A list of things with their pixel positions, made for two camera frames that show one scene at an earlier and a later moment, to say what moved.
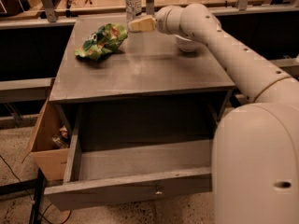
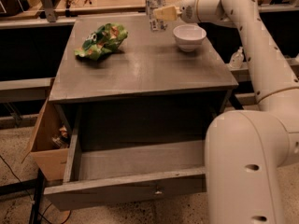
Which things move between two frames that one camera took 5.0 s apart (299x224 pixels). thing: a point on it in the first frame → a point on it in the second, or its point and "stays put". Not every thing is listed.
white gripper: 162,20 → 188,10
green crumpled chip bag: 107,39 stays put
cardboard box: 50,146 stays put
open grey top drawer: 110,174 stays put
